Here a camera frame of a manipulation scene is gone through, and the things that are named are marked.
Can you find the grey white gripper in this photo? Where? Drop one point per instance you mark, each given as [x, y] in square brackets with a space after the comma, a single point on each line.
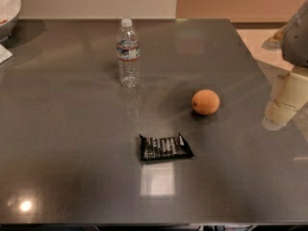
[296, 38]

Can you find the orange fruit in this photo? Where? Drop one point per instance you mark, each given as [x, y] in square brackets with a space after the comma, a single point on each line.
[205, 102]

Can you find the black snack wrapper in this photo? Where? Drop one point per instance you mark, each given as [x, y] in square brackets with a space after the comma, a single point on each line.
[165, 149]

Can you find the clear plastic water bottle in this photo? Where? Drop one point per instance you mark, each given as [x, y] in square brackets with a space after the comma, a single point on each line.
[128, 54]

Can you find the white bowl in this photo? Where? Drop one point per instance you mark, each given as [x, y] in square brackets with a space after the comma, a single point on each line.
[9, 13]

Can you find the white paper napkin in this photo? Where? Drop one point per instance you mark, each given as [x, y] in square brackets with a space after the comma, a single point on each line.
[5, 54]

